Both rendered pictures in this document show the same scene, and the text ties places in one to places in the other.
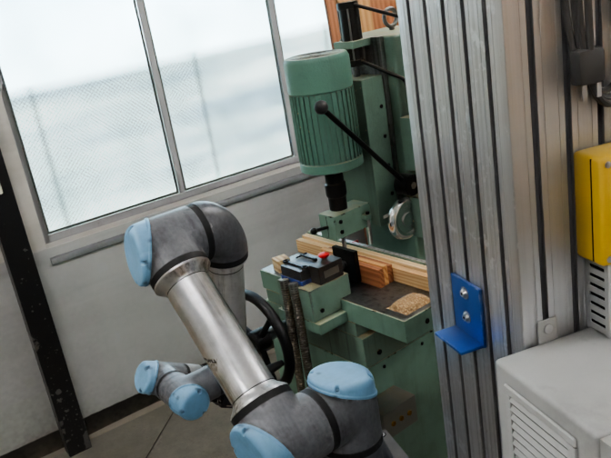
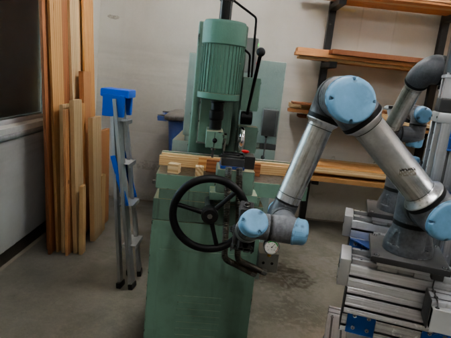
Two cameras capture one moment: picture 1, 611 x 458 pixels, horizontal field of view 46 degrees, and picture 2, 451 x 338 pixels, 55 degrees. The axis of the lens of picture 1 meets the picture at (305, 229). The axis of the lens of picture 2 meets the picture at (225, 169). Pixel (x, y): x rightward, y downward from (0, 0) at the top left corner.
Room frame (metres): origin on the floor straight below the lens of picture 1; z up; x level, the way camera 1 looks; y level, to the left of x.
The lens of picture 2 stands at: (0.93, 1.41, 1.30)
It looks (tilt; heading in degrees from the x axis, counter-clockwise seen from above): 12 degrees down; 302
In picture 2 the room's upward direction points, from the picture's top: 6 degrees clockwise
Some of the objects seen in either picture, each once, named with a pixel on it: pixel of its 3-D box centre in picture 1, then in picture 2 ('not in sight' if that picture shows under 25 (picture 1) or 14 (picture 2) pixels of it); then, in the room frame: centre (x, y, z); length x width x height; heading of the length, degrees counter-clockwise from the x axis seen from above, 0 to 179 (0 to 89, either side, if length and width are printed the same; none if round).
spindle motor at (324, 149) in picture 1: (324, 112); (221, 61); (1.94, -0.10, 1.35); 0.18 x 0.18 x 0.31
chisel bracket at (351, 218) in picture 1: (346, 222); (214, 139); (1.95, -0.12, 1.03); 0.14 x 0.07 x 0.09; 126
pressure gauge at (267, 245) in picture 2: not in sight; (270, 247); (1.61, -0.08, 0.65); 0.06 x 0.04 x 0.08; 36
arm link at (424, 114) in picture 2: not in sight; (420, 115); (1.27, -0.79, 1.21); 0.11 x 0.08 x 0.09; 121
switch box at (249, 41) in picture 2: not in sight; (249, 55); (2.01, -0.44, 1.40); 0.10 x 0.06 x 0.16; 126
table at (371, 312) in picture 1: (340, 294); (231, 184); (1.81, -0.07, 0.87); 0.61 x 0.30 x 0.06; 36
